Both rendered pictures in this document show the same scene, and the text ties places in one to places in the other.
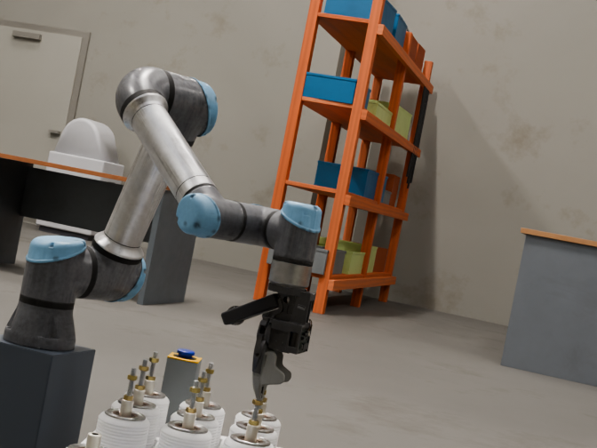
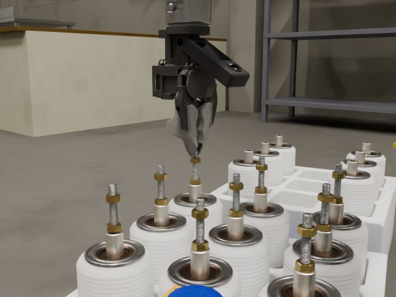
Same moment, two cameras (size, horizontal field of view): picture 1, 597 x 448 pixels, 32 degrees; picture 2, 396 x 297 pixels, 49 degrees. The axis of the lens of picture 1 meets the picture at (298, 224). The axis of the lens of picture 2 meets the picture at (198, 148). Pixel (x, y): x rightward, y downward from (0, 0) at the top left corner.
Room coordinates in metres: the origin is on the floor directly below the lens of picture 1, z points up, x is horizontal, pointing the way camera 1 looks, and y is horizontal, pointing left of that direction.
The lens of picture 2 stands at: (2.57, 0.30, 0.49)
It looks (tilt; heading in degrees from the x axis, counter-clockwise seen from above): 11 degrees down; 203
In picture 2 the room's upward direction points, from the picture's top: straight up
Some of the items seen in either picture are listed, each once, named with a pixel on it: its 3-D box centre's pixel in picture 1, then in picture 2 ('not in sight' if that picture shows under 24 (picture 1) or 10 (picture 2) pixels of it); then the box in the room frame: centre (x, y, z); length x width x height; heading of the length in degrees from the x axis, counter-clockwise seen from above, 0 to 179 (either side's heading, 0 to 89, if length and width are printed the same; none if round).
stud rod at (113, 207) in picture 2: not in sight; (113, 213); (2.15, 0.00, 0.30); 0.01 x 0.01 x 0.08
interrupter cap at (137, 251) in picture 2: (258, 416); (115, 253); (2.15, 0.00, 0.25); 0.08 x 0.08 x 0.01
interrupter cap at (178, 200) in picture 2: (250, 440); (195, 200); (1.91, 0.01, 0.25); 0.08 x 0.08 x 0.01
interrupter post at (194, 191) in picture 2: (251, 433); (195, 192); (1.91, 0.01, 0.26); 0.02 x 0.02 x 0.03
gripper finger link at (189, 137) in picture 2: (275, 374); (180, 128); (1.92, -0.01, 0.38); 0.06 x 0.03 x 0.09; 73
